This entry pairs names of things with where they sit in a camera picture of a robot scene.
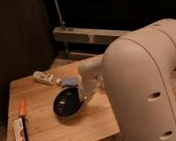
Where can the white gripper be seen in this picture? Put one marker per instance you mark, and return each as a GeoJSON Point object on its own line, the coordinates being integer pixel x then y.
{"type": "Point", "coordinates": [87, 91]}

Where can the black ceramic bowl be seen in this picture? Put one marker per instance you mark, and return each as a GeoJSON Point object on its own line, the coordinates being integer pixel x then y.
{"type": "Point", "coordinates": [67, 102]}

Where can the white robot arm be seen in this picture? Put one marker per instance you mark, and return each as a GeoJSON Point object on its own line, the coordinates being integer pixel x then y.
{"type": "Point", "coordinates": [136, 71]}

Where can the blue sponge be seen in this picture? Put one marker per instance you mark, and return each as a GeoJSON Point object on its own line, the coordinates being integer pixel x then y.
{"type": "Point", "coordinates": [70, 81]}

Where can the white tube bottle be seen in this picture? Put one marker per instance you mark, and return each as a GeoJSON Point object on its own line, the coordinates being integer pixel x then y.
{"type": "Point", "coordinates": [46, 78]}

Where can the metal pole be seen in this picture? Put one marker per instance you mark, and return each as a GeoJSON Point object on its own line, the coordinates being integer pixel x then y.
{"type": "Point", "coordinates": [61, 21]}

